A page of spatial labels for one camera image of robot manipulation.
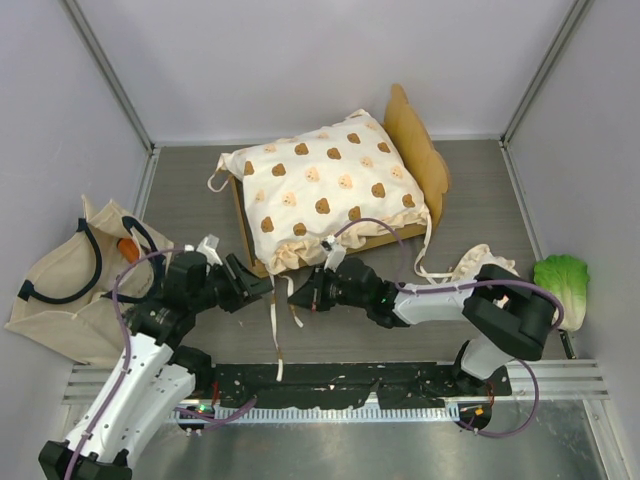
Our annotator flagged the small bear print pillow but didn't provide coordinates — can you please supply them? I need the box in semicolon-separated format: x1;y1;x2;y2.
451;244;518;282

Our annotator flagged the white slotted cable duct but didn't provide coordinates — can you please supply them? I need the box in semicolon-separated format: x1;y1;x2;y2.
169;402;461;426

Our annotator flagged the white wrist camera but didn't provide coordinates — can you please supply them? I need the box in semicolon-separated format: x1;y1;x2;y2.
184;234;223;266
320;235;346;271

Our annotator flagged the beige canvas tote bag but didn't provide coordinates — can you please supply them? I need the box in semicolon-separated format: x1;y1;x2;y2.
5;199;174;367

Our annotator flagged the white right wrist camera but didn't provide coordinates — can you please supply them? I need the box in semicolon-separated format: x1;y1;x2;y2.
320;235;346;271

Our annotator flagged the wooden pet bed frame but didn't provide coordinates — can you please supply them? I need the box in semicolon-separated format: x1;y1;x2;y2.
227;82;451;279

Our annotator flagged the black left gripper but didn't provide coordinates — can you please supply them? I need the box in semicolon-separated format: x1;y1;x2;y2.
191;253;273;313

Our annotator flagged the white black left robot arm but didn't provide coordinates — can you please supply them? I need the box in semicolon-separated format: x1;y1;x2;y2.
38;251;272;479

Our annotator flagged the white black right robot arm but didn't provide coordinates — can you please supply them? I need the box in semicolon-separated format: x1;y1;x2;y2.
288;258;564;395

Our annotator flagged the green toy cabbage leaf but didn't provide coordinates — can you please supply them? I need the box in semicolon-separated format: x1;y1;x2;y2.
533;254;590;332

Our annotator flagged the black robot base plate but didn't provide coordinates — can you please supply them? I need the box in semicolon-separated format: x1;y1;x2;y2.
213;362;512;410

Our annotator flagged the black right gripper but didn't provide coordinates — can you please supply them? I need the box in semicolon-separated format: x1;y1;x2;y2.
288;265;370;313

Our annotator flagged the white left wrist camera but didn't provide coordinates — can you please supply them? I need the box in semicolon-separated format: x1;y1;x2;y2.
184;234;223;266

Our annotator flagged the orange toy carrot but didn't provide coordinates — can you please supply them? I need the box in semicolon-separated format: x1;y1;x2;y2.
117;238;140;264

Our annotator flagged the bear print white cushion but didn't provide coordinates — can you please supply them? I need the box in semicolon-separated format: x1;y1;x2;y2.
206;109;481;383

